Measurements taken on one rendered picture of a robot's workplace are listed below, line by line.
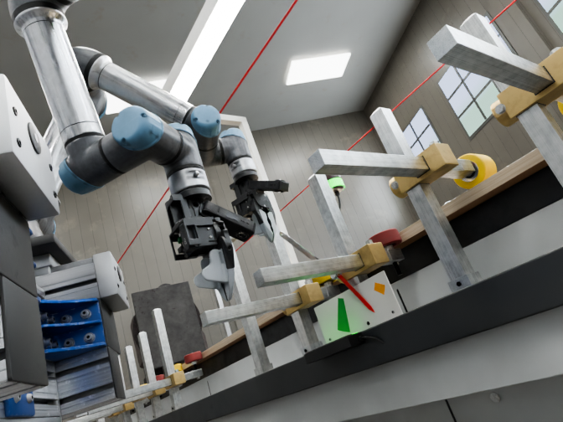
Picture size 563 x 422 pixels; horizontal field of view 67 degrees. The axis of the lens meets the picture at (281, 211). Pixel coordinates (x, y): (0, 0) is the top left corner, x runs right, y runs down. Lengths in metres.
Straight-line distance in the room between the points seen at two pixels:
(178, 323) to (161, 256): 1.97
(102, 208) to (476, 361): 8.43
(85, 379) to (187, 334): 5.99
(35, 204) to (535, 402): 1.01
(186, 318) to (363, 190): 4.83
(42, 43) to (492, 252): 1.03
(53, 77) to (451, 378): 0.95
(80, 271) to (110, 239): 7.81
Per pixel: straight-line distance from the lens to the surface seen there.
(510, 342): 0.89
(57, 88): 0.92
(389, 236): 1.09
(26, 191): 0.50
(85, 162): 0.84
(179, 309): 6.91
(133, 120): 0.77
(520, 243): 1.06
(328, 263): 0.93
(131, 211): 8.87
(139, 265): 8.45
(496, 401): 1.17
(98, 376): 0.86
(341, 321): 1.08
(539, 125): 0.82
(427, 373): 1.00
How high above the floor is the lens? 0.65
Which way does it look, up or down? 21 degrees up
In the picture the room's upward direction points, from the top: 20 degrees counter-clockwise
